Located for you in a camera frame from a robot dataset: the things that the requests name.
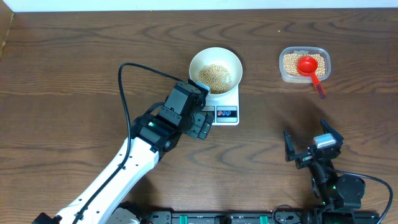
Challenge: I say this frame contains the white round bowl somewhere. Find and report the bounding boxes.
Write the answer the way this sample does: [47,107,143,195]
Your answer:
[189,47,243,95]

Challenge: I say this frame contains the small black cable loop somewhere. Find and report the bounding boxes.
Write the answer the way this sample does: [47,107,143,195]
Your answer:
[272,203,303,224]

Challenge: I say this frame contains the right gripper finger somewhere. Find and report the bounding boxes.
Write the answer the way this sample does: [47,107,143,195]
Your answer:
[320,119,344,142]
[283,130,296,162]

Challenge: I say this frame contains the soybeans in container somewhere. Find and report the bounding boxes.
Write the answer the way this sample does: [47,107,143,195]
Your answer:
[282,53,326,77]

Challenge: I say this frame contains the clear plastic container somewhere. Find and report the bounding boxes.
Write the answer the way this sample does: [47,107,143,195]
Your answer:
[279,47,331,84]

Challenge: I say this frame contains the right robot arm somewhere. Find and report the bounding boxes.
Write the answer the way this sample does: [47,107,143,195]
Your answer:
[283,119,379,223]

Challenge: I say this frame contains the soybeans in bowl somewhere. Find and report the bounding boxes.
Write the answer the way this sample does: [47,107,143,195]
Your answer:
[198,64,232,94]

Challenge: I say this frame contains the white digital kitchen scale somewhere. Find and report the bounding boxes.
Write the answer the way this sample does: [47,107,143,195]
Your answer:
[202,86,239,126]

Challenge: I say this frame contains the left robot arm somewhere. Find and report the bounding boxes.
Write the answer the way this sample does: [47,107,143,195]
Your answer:
[33,80,213,224]

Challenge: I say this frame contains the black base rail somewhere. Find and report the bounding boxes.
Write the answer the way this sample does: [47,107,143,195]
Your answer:
[141,209,379,224]

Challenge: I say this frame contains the left black cable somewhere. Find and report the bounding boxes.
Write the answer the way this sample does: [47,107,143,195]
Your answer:
[71,62,184,224]

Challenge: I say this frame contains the red plastic measuring scoop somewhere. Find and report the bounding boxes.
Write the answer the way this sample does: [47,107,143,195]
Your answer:
[297,56,326,99]

